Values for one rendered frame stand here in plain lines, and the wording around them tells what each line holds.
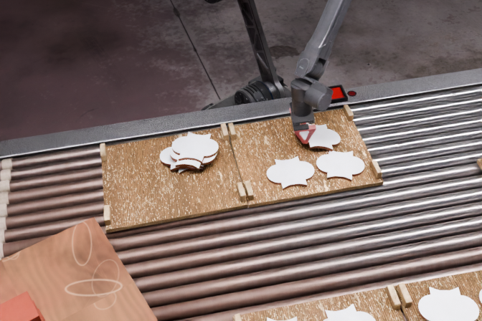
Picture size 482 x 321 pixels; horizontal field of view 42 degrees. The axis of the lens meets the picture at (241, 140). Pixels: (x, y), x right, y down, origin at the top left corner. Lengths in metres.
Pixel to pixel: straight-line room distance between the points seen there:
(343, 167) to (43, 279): 0.91
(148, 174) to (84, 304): 0.54
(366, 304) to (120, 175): 0.83
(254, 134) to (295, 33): 2.23
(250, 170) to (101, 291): 0.62
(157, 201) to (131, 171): 0.16
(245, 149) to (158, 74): 1.99
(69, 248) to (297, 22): 2.96
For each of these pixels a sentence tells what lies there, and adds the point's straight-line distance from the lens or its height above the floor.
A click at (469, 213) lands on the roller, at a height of 0.91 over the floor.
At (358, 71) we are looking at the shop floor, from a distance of 3.92.
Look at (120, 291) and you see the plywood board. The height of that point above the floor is 1.04.
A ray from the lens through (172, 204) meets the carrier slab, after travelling 1.87.
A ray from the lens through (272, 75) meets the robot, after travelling 3.13.
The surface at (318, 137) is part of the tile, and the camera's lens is 2.01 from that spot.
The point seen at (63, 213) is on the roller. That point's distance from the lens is 1.95.
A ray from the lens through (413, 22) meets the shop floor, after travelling 4.42.
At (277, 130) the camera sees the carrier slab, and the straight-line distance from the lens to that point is 2.07.
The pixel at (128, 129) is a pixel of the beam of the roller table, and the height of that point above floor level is 0.92.
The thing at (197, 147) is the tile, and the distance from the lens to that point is 1.95.
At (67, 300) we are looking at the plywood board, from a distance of 1.60.
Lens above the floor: 2.32
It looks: 43 degrees down
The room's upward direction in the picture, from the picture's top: 3 degrees counter-clockwise
